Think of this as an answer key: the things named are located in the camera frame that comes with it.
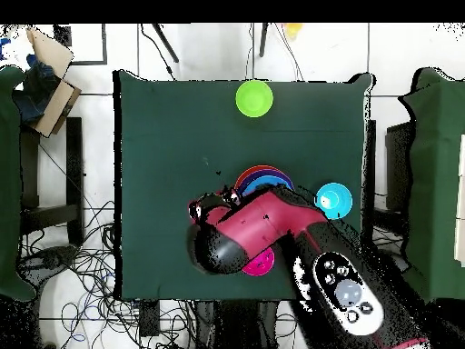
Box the orange bowl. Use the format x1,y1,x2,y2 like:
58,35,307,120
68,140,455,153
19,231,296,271
233,165,292,192

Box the purple bowl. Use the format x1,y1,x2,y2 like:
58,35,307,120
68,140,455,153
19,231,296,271
236,169,295,194

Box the large blue bowl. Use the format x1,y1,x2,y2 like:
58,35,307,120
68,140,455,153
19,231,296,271
241,174,293,197

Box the small green bowl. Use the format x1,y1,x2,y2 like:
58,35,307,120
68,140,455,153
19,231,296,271
234,79,274,118

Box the small blue ribbed bowl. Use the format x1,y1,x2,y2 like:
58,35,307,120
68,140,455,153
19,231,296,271
314,182,354,221

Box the dark green tablecloth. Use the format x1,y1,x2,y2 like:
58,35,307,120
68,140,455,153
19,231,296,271
113,70,375,303

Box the pink bowl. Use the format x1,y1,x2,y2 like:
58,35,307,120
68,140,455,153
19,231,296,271
241,246,276,277

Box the black stand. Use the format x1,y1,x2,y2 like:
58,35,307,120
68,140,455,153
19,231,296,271
19,116,85,245

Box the black tripod leg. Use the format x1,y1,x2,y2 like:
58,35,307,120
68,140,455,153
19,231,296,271
151,23,180,64
258,23,270,58

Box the cardboard box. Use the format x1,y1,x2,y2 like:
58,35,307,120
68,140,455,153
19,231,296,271
25,25,83,139

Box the green cloth side table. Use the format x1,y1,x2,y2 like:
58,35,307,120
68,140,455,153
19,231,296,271
395,66,465,306
0,65,37,303

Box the yellow object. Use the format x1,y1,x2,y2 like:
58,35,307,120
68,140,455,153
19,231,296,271
282,23,303,39

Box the dark blue cloth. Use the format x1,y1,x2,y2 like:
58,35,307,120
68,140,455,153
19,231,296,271
14,54,59,125

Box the tangle of floor cables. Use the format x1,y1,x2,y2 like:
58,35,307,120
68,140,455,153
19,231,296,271
21,203,302,349

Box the black pedestal leg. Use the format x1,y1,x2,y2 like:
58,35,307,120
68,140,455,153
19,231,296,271
17,246,79,281

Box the black metal frame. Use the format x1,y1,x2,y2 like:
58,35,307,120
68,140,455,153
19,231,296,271
53,23,109,66

